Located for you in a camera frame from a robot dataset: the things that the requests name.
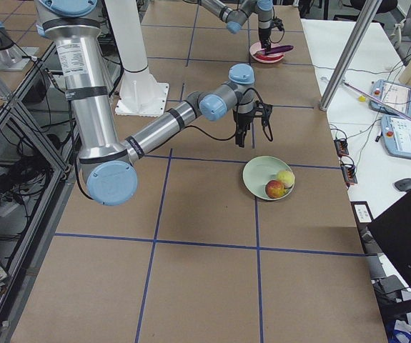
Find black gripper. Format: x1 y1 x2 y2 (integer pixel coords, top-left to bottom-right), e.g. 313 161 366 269
258 21 272 54
233 101 255 147

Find purple eggplant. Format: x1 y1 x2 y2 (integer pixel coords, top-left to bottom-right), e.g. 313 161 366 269
264 45 294 56

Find red chili pepper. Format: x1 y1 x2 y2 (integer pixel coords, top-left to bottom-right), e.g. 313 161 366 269
253 51 284 61

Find yellow pink peach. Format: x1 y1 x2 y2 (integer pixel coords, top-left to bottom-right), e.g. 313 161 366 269
277 170 295 189

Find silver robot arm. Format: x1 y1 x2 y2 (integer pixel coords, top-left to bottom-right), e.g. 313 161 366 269
36 1 254 206
197 0 274 51

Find pink plate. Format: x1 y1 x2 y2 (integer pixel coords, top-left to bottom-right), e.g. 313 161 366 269
249 42 284 64

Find green plate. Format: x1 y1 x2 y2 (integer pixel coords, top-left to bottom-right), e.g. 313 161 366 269
242 156 294 201

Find upper orange black connector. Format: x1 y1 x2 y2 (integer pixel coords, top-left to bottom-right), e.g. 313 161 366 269
334 139 349 156

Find orange black connector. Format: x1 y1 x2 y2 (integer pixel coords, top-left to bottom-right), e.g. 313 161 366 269
334 139 349 156
340 162 357 187

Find lower orange black connector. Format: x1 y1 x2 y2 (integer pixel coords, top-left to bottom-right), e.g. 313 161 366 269
340 162 357 187

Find white side table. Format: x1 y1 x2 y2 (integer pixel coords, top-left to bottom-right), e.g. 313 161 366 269
299 18 411 322

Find upper blue teach pendant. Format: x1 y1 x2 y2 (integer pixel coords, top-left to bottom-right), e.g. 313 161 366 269
371 79 411 116

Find blue teach pendant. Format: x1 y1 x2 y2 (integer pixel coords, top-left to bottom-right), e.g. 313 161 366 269
380 114 411 159
371 79 411 116

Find white label card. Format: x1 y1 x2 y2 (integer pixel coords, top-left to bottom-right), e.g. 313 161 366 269
351 201 373 224

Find lower blue teach pendant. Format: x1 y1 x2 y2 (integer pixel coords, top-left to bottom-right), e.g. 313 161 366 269
380 114 411 159

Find reach grabber stick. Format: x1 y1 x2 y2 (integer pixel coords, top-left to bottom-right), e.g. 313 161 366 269
338 79 411 122

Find black computer mouse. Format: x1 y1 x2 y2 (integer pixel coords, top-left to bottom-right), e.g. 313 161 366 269
394 178 411 192

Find white power strip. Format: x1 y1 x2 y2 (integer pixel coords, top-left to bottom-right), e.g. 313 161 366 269
0 199 19 218

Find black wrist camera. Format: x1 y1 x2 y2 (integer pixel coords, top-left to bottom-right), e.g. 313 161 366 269
270 17 284 32
255 101 273 121

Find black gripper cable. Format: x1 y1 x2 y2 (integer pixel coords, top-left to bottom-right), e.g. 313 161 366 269
183 87 274 142

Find aluminium frame post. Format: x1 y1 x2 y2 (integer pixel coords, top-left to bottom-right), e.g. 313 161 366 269
319 0 382 111

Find aluminium table frame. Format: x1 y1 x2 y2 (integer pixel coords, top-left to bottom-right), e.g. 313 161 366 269
0 42 79 342

